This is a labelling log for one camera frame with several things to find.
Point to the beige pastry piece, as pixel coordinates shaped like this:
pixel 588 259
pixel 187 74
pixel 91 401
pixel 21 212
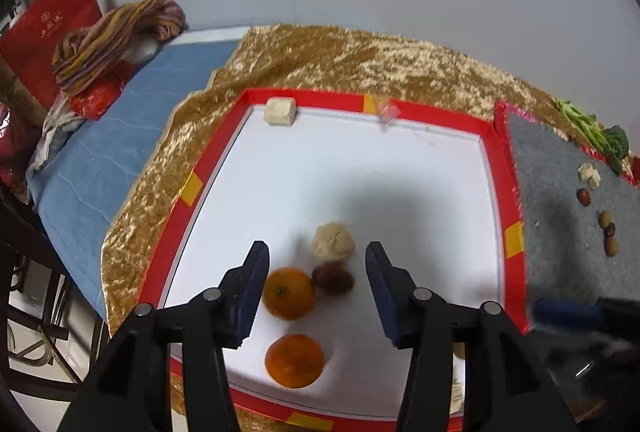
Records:
pixel 332 239
pixel 585 171
pixel 457 402
pixel 595 180

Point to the green leafy vegetable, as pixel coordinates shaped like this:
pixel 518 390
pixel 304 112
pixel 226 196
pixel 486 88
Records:
pixel 615 140

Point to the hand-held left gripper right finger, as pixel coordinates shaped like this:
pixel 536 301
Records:
pixel 382 297

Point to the red paper bag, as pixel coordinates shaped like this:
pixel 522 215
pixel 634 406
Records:
pixel 45 27

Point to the orange mandarin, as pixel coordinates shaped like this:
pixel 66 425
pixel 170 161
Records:
pixel 295 360
pixel 289 293

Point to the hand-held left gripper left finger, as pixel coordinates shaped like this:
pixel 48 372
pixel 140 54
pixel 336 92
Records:
pixel 255 292

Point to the dark wooden chair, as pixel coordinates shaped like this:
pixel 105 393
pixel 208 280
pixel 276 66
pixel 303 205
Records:
pixel 30 242

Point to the brown longan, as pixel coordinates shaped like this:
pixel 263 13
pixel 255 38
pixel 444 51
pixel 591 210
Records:
pixel 611 247
pixel 458 352
pixel 605 218

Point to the dark red plastic bag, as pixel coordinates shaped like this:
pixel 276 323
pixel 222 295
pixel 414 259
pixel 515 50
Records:
pixel 10 152

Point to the beige pastry cube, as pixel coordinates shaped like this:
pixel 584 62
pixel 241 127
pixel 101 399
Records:
pixel 280 111

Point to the golden velvet cloth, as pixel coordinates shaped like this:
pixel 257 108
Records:
pixel 350 57

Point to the clear plastic wrapper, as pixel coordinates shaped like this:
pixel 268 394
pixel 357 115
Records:
pixel 389 113

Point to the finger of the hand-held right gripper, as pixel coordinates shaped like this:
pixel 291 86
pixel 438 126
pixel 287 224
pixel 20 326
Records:
pixel 567 314

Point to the white crumpled cloth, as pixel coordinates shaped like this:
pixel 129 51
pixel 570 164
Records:
pixel 55 127

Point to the red cardboard box tray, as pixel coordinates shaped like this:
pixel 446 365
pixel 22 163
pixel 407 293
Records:
pixel 350 177

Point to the red date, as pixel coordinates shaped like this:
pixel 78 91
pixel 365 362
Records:
pixel 584 197
pixel 610 230
pixel 332 279

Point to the grey felt mat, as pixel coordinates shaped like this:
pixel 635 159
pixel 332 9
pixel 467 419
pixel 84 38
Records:
pixel 550 192

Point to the striped knitted scarf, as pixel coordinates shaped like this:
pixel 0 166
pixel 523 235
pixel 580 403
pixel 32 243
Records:
pixel 115 37

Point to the blue quilted mattress pad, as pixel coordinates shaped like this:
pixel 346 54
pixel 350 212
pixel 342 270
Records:
pixel 125 152

